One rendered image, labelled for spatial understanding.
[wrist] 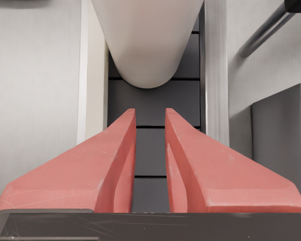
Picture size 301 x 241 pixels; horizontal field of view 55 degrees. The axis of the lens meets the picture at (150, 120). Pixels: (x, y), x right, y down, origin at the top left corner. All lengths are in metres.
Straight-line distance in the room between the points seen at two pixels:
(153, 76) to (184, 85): 0.05
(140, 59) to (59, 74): 0.15
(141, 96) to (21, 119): 0.13
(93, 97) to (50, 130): 0.10
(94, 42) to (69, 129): 0.11
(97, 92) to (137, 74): 0.03
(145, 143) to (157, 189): 0.04
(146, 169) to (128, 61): 0.09
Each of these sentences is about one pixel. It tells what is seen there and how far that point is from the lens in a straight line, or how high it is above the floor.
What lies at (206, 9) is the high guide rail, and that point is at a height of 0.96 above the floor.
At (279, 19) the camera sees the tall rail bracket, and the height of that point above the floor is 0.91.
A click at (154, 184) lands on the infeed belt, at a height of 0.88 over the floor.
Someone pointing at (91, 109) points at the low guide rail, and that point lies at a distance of 0.20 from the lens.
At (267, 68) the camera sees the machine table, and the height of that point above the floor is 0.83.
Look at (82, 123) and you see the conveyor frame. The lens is 0.23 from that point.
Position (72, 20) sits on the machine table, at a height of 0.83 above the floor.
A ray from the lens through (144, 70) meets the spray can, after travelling 0.17.
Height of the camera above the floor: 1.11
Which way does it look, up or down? 84 degrees down
